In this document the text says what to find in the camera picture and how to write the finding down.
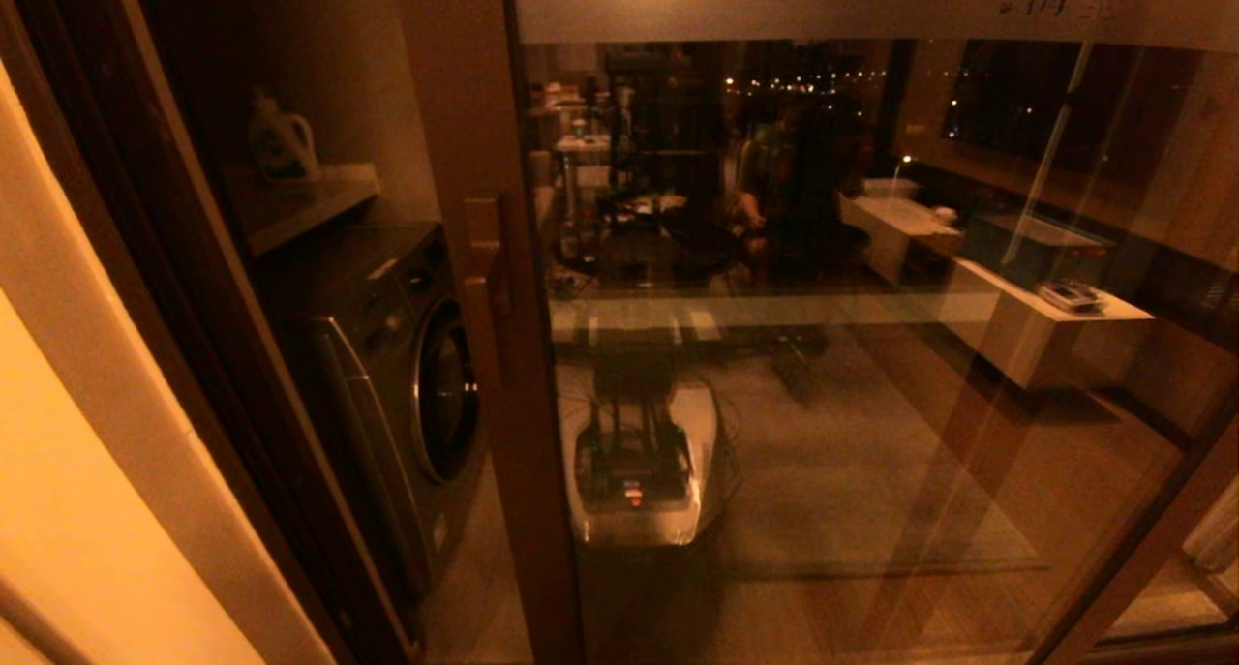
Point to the brown framed glass sliding door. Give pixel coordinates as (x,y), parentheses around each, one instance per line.
(484,404)

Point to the grey front-load washing machine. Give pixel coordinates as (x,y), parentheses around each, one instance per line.
(387,355)

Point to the window with black railing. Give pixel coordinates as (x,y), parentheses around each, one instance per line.
(794,82)

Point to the white detergent bottle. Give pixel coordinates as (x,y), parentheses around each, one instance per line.
(281,147)

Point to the white pleated curtain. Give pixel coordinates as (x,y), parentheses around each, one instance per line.
(1218,539)

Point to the light wall shelf board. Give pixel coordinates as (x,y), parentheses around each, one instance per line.
(300,205)

